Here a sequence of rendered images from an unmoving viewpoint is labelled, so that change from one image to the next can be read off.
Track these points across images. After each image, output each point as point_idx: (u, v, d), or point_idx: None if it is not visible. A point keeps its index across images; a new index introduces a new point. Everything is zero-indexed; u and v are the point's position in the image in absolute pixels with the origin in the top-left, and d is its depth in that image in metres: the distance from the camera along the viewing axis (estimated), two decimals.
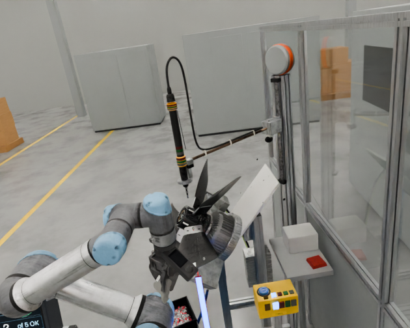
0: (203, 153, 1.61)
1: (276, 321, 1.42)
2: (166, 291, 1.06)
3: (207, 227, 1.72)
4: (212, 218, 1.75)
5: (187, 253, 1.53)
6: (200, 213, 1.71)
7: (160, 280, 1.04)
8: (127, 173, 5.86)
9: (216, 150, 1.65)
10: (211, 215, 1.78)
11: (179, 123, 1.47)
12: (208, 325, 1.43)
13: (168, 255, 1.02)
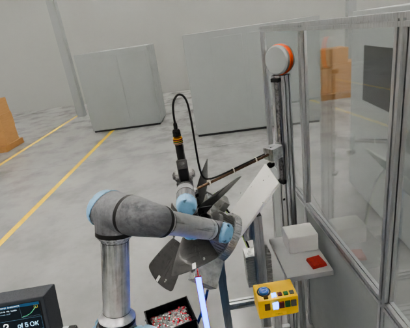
0: (207, 183, 1.66)
1: (276, 321, 1.42)
2: (189, 168, 1.55)
3: None
4: (212, 218, 1.75)
5: (187, 253, 1.53)
6: (200, 213, 1.71)
7: (195, 174, 1.51)
8: (127, 173, 5.86)
9: (220, 178, 1.71)
10: (211, 215, 1.78)
11: (184, 157, 1.53)
12: (208, 325, 1.43)
13: (188, 180, 1.42)
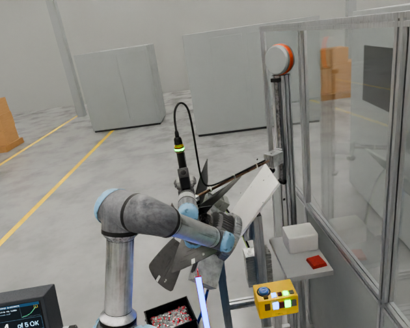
0: (208, 189, 1.68)
1: (276, 321, 1.42)
2: (191, 176, 1.56)
3: None
4: (212, 218, 1.75)
5: (186, 250, 1.52)
6: (200, 213, 1.71)
7: (196, 181, 1.52)
8: (127, 173, 5.86)
9: (220, 185, 1.72)
10: (211, 215, 1.78)
11: (185, 164, 1.54)
12: (208, 325, 1.43)
13: (189, 189, 1.44)
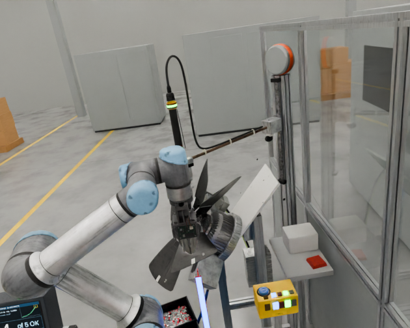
0: (203, 152, 1.60)
1: (276, 321, 1.42)
2: None
3: (207, 227, 1.72)
4: (212, 218, 1.75)
5: (186, 250, 1.52)
6: (200, 213, 1.71)
7: (200, 228, 1.08)
8: None
9: (216, 148, 1.65)
10: (211, 215, 1.78)
11: (179, 122, 1.47)
12: (208, 325, 1.43)
13: None
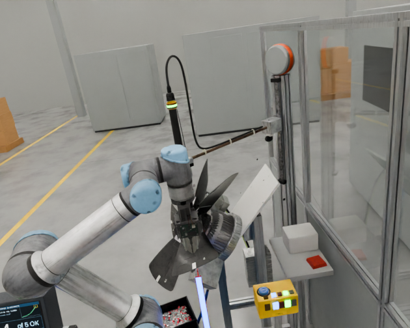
0: (203, 152, 1.60)
1: (276, 321, 1.42)
2: None
3: None
4: (207, 232, 1.71)
5: (163, 260, 1.76)
6: None
7: (202, 226, 1.08)
8: None
9: (216, 148, 1.65)
10: (209, 228, 1.71)
11: (179, 122, 1.47)
12: (208, 325, 1.43)
13: None
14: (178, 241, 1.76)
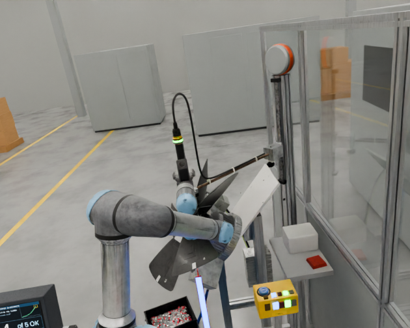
0: (207, 182, 1.66)
1: (276, 321, 1.42)
2: (190, 168, 1.55)
3: None
4: None
5: (163, 260, 1.76)
6: None
7: (195, 174, 1.51)
8: (127, 173, 5.86)
9: (220, 177, 1.70)
10: None
11: (184, 156, 1.52)
12: (208, 325, 1.43)
13: (188, 180, 1.42)
14: (178, 241, 1.76)
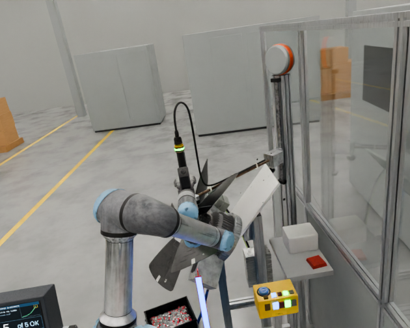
0: (208, 189, 1.67)
1: (276, 321, 1.42)
2: (191, 176, 1.56)
3: None
4: None
5: (163, 260, 1.76)
6: None
7: (196, 181, 1.52)
8: (127, 173, 5.86)
9: None
10: None
11: (185, 164, 1.54)
12: (208, 325, 1.43)
13: (189, 187, 1.44)
14: (178, 241, 1.76)
